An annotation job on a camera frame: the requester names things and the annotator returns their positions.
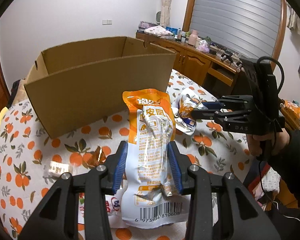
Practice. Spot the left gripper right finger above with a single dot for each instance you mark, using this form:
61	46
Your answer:
220	206

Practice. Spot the white wall switch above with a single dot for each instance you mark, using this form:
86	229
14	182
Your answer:
107	22

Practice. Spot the floral folded cloth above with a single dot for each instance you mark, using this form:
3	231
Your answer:
158	31

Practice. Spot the grey window blind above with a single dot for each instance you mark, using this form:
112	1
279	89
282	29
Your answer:
248	27

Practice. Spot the orange white snack pouch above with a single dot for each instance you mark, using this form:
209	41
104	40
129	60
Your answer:
150	199

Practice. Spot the person right hand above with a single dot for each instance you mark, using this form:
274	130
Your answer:
277	142

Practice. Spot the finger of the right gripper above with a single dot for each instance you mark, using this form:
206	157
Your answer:
213	105
206	114

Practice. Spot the small white candy packet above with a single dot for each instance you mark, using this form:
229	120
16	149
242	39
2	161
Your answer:
56	169

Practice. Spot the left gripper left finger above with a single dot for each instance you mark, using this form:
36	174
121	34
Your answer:
56	216

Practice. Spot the bronze foil snack packet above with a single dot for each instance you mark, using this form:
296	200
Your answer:
97	157

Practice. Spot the cream curtain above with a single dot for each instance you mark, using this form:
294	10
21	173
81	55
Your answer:
165	13

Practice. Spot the brown cardboard box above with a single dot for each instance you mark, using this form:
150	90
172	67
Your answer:
78	83

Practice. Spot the red white snack pouch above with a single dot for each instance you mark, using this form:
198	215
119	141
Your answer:
113	207

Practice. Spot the orange print tablecloth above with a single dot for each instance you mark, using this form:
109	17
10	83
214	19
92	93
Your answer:
26	151

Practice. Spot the pink bottle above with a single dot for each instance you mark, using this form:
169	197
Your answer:
193	37

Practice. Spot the wooden sideboard cabinet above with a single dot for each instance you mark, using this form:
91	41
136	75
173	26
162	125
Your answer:
203	68

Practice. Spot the silver orange snack pouch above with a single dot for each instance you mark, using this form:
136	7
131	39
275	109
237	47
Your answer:
182	107

